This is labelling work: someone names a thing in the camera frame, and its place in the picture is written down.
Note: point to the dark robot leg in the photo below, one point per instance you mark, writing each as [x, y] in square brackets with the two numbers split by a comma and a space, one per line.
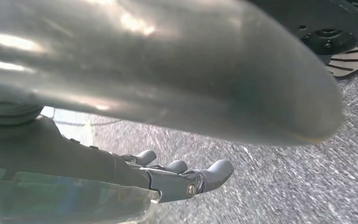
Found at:
[321, 18]

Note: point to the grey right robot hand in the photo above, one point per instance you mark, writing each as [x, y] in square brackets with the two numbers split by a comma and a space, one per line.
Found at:
[135, 61]

